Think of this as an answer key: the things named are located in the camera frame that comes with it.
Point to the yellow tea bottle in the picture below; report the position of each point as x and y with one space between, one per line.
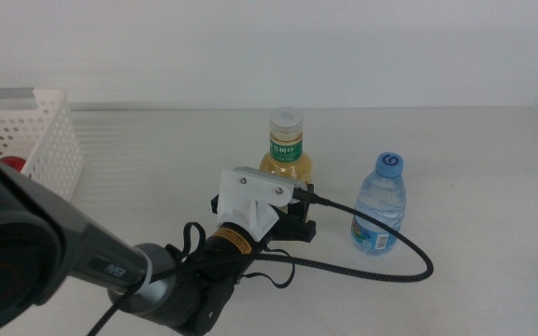
287 149

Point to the white perforated plastic basket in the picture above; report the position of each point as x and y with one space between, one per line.
54 149

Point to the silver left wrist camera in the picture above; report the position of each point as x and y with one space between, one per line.
269 179

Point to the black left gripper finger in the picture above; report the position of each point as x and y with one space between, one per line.
307 212

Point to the clear water bottle blue cap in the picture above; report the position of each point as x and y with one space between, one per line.
380 210

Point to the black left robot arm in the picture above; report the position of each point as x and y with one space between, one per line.
26 224

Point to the red soda can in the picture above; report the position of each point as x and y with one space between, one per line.
13 163

